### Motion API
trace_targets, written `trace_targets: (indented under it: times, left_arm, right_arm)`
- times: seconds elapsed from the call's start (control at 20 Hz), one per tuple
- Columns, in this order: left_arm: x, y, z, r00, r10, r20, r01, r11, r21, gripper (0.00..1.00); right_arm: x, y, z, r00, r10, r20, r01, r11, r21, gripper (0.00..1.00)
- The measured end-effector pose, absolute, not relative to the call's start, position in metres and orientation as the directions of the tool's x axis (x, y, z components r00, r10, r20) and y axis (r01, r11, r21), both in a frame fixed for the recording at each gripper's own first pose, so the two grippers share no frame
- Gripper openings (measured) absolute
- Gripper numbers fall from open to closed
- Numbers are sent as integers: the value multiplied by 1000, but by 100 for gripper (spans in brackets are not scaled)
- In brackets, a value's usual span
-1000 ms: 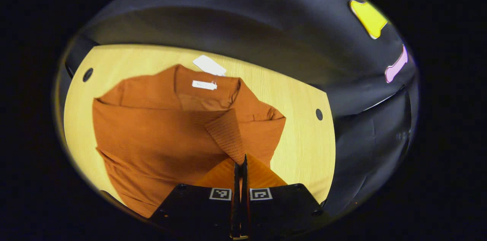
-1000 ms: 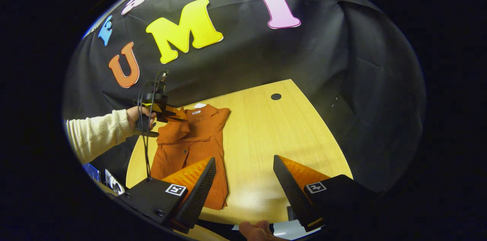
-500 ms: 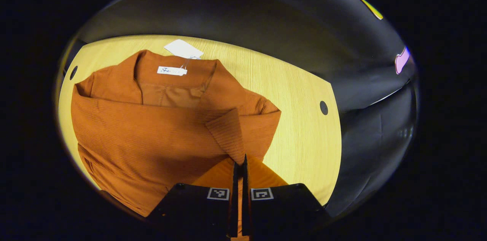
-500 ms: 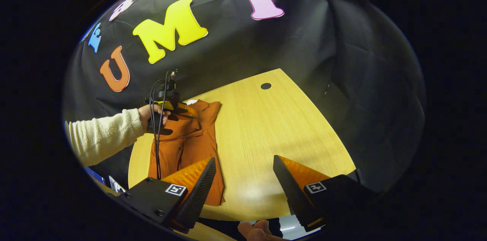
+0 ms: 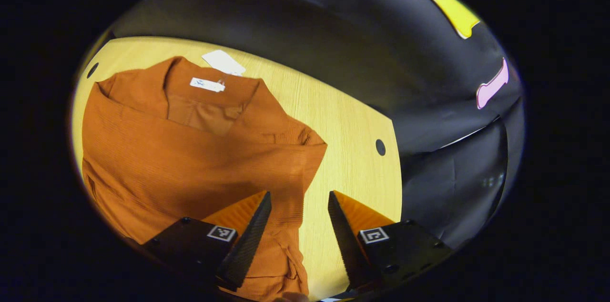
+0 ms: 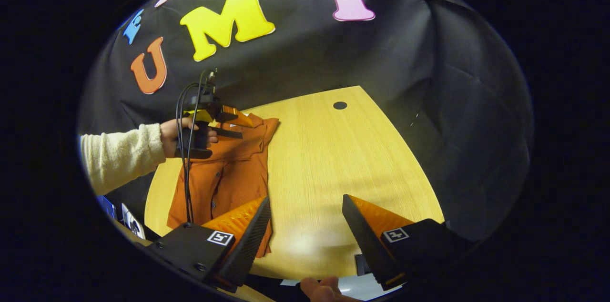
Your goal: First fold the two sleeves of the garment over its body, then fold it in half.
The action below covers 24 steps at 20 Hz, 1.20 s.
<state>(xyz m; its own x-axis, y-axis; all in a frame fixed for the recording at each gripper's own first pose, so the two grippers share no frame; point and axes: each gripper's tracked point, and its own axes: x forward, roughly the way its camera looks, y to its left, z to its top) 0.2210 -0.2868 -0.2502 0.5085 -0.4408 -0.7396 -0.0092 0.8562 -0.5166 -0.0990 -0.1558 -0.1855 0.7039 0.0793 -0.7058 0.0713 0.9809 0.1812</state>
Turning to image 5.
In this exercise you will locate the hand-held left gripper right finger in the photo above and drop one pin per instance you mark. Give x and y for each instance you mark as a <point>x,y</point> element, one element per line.
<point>350,249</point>

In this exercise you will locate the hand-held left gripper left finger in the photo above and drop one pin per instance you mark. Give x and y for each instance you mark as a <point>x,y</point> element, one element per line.
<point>248,245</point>

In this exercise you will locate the orange knit jacket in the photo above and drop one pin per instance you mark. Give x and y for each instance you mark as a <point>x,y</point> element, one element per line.
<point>190,164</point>

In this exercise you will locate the white paper hang tag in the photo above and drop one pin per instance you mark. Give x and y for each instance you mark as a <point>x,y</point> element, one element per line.
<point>221,61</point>

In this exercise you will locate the black backdrop cloth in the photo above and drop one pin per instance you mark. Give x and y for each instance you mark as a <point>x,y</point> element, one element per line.
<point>333,30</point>

